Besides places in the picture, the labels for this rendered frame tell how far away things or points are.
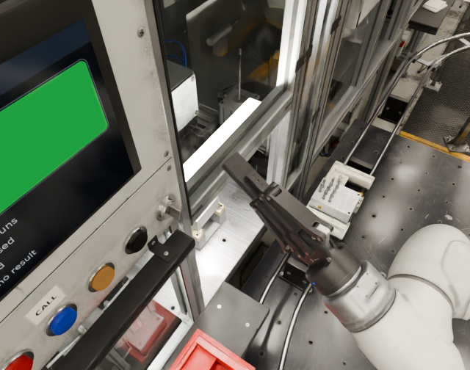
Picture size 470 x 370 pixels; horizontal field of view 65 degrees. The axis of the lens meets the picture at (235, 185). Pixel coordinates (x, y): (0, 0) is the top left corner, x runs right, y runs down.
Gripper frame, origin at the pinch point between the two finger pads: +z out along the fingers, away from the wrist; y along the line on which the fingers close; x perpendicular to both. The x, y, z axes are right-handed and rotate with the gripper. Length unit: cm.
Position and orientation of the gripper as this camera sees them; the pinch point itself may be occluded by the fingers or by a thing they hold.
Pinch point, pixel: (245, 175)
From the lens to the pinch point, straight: 54.5
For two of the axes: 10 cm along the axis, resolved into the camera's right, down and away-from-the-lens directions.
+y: 2.7, -3.1, -9.1
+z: -6.8, -7.3, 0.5
